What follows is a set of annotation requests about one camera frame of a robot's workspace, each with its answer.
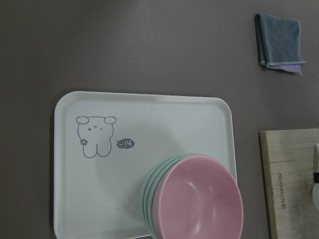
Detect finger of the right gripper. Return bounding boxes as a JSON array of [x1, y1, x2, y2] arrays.
[[313, 172, 319, 183]]

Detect white ceramic spoon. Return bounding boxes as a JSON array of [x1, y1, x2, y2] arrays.
[[312, 143, 319, 212]]

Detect small pink bowl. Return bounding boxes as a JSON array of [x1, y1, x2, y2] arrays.
[[147, 154, 244, 239]]

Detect green bowl stack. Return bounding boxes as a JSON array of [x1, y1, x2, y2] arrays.
[[140, 153, 196, 239]]

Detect bamboo cutting board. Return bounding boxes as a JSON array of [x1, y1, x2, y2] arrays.
[[260, 128, 319, 239]]

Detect grey folded cloth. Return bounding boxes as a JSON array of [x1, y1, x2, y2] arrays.
[[254, 13, 305, 74]]

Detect cream serving tray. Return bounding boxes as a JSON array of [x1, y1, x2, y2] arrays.
[[54, 91, 236, 239]]

